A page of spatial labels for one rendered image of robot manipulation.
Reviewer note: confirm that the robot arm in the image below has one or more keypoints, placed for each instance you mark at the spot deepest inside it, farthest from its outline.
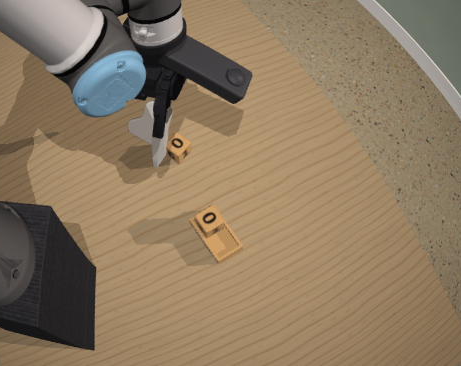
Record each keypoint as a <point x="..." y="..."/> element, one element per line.
<point x="82" y="47"/>

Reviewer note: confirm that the tan wooden cube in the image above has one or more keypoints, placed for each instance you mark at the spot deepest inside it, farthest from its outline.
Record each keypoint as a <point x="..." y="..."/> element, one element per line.
<point x="209" y="221"/>
<point x="178" y="147"/>

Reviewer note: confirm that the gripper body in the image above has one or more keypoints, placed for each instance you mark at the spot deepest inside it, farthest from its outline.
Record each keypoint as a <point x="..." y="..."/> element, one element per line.
<point x="158" y="77"/>

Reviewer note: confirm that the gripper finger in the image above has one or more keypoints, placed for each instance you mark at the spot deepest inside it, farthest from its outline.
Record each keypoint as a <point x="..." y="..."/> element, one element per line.
<point x="160" y="115"/>

